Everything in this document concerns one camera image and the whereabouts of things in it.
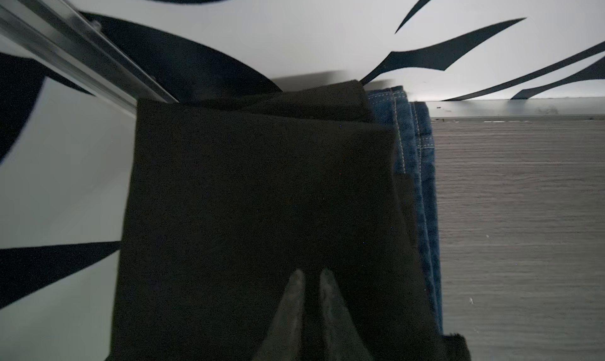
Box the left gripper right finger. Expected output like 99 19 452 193
319 269 373 361

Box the black garment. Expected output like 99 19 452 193
109 80 470 360

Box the dark blue denim skirt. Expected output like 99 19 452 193
367 86 443 331

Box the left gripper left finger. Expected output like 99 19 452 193
253 270 306 361

